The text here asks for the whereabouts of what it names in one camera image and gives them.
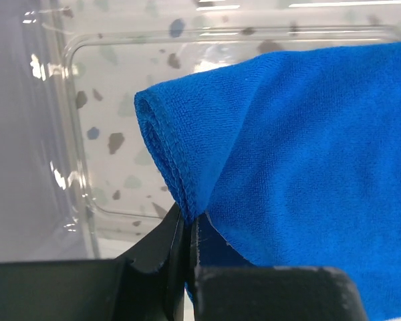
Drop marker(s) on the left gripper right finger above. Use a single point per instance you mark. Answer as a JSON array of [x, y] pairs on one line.
[[225, 286]]

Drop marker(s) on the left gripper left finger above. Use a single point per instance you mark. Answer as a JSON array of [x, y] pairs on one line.
[[146, 282]]

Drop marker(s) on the blue towel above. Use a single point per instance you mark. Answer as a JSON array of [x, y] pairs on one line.
[[296, 158]]

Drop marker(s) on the clear plastic storage bin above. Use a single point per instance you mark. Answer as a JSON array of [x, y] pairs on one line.
[[76, 181]]

